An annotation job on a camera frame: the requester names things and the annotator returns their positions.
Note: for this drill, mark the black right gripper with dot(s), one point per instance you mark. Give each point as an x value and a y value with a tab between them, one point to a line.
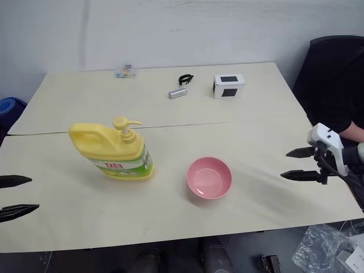
323	166

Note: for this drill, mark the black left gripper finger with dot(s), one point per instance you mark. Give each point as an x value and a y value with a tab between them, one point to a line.
14	181
17	211

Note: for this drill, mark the person's bare forearm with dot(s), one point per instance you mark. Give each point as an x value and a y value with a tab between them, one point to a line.
354	132

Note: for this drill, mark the pink bowl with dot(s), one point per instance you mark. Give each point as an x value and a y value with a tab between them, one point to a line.
209	179

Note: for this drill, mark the yellow pump detergent bottle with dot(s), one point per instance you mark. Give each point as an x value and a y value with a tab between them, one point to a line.
113	150

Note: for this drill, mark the blue round object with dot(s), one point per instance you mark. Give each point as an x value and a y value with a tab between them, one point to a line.
10	109

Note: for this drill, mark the black office chair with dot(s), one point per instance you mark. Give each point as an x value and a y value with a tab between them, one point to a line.
327	82

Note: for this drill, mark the crumpled clear plastic bag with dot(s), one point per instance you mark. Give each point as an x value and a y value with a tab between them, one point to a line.
321	250

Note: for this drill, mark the white box with black panels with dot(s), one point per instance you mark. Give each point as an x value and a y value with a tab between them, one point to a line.
229	86

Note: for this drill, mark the white cardboard box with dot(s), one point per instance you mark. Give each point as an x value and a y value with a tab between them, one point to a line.
351	260

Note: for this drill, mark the silver metal cylinder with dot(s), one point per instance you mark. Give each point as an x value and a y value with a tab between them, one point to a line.
177	93

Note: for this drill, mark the clear plastic packet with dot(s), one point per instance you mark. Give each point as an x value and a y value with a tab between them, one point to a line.
127	71

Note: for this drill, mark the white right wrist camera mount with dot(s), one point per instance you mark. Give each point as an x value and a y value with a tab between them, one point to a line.
331	142

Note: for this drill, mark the small black bracket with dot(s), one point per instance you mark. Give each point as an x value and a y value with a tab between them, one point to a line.
270	263

